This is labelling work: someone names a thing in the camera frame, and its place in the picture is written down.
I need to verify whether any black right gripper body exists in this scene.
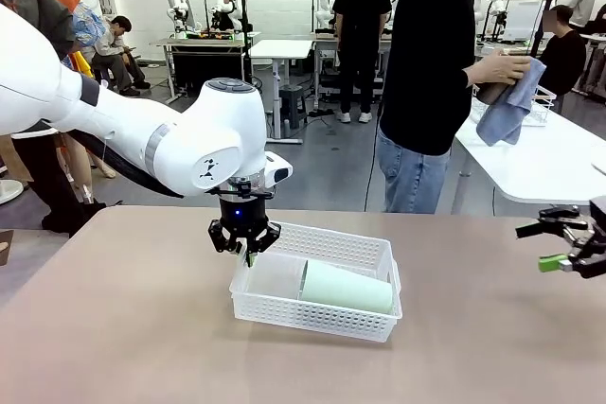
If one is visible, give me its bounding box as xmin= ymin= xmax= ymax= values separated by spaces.
xmin=588 ymin=199 xmax=606 ymax=255

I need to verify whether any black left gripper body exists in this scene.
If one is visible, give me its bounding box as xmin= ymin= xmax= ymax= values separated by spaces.
xmin=218 ymin=195 xmax=270 ymax=240

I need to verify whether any pale green cup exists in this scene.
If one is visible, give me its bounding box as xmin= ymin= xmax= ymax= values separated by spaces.
xmin=297 ymin=258 xmax=395 ymax=316

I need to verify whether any white perforated plastic basket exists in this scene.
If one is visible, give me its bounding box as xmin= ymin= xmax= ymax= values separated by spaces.
xmin=228 ymin=220 xmax=404 ymax=343

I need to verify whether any blue cleaning cloth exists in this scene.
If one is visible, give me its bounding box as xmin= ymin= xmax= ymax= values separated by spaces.
xmin=474 ymin=57 xmax=548 ymax=148

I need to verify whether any brown cup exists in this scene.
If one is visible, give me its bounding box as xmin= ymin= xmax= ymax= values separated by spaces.
xmin=473 ymin=80 xmax=520 ymax=107

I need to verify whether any person's right hand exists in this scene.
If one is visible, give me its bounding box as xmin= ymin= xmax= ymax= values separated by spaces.
xmin=472 ymin=50 xmax=533 ymax=89

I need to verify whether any white side table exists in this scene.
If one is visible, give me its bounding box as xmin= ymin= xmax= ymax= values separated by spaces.
xmin=451 ymin=104 xmax=606 ymax=217

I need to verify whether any grey plastic stool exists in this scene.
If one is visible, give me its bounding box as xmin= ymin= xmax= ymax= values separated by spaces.
xmin=278 ymin=85 xmax=310 ymax=132

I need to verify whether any person in black sweater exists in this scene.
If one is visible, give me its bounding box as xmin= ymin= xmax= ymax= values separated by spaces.
xmin=536 ymin=4 xmax=589 ymax=114

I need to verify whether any white desk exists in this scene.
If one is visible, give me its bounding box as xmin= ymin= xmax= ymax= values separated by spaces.
xmin=249 ymin=39 xmax=316 ymax=147

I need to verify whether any grey work table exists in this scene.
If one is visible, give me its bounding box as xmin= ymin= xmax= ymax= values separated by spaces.
xmin=150 ymin=31 xmax=263 ymax=109

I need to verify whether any white height-adjustable table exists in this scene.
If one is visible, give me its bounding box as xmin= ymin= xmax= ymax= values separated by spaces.
xmin=571 ymin=31 xmax=606 ymax=94

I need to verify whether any person in black shirt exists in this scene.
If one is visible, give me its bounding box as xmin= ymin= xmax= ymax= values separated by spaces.
xmin=375 ymin=0 xmax=508 ymax=215

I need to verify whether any black pole stand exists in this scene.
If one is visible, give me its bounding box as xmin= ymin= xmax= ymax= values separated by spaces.
xmin=528 ymin=0 xmax=563 ymax=59

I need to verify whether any seated person in beige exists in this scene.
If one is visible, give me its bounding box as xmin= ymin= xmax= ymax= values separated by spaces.
xmin=91 ymin=15 xmax=152 ymax=98

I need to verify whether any brown flat board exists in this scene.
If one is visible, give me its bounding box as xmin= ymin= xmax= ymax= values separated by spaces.
xmin=0 ymin=229 xmax=16 ymax=269

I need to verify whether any white round fan base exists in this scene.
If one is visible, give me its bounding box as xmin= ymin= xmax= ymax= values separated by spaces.
xmin=0 ymin=178 xmax=26 ymax=207

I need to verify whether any standing person in black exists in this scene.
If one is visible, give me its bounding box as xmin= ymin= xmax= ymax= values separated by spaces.
xmin=331 ymin=0 xmax=394 ymax=125

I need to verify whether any black tripod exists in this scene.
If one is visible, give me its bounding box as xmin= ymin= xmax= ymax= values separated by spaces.
xmin=489 ymin=0 xmax=516 ymax=44

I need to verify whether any blue patterned garment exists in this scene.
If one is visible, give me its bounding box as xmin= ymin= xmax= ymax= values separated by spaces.
xmin=69 ymin=1 xmax=109 ymax=55

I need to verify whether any person in dark jacket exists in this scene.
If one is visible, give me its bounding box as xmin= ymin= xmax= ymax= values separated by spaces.
xmin=0 ymin=0 xmax=109 ymax=237

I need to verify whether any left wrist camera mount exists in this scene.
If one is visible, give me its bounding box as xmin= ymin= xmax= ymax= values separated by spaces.
xmin=207 ymin=176 xmax=276 ymax=201

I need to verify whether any white wire dish rack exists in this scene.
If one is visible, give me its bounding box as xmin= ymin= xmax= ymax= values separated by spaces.
xmin=472 ymin=83 xmax=557 ymax=129

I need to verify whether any black left arm cable bundle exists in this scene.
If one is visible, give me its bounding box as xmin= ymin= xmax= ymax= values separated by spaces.
xmin=60 ymin=131 xmax=186 ymax=200

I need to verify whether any thin black hanging cable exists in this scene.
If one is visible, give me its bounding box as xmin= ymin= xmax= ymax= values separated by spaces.
xmin=363 ymin=104 xmax=384 ymax=213

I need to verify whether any metal frame robot table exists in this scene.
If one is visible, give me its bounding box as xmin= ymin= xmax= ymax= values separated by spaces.
xmin=312 ymin=31 xmax=400 ymax=111

